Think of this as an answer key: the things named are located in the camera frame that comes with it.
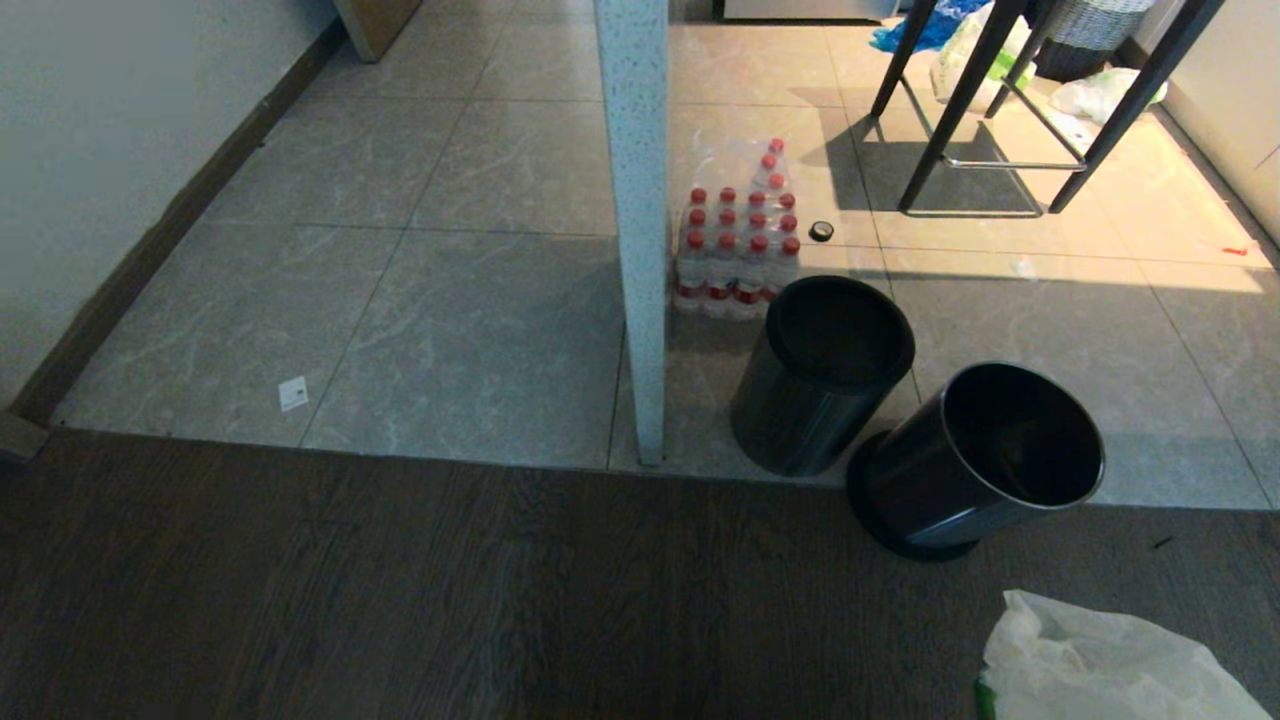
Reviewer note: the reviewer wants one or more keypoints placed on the black trash bin upright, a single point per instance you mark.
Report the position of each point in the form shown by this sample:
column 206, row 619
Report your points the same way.
column 810, row 400

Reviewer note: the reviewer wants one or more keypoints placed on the open steel bin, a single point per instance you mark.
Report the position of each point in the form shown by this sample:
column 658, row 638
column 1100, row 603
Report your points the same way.
column 920, row 490

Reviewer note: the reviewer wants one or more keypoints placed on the blue plastic bag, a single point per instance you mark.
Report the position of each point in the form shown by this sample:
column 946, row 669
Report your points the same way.
column 925, row 30

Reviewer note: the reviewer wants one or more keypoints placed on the white and green plastic bag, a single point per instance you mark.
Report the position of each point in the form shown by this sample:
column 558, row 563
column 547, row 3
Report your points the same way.
column 960, row 55

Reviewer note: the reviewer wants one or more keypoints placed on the white crumpled plastic bag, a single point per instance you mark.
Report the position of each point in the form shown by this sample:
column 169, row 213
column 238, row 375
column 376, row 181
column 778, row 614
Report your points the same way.
column 1100, row 95

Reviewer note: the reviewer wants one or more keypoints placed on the white plastic trash bag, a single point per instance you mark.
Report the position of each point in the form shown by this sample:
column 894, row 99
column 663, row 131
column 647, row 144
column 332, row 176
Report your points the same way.
column 1090, row 660

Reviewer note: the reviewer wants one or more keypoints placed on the pack of water bottles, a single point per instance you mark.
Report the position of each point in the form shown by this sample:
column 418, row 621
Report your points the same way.
column 735, row 265

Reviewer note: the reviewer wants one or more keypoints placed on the white speckled counter panel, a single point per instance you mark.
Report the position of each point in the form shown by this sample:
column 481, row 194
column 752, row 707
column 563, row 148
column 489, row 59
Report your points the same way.
column 640, row 200

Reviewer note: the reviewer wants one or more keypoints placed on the black tape roll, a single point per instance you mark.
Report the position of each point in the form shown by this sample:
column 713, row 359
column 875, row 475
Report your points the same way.
column 822, row 231

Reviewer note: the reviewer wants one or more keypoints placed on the small white paper scrap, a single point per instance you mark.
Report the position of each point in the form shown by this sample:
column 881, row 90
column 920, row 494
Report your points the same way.
column 293, row 393

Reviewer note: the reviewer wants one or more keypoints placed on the black metal bar stool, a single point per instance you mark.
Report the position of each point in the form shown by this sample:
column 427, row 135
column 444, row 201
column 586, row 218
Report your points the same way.
column 960, row 100

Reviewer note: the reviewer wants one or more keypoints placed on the woven grey basket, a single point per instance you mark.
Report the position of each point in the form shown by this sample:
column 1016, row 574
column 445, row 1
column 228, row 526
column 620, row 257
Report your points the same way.
column 1085, row 30

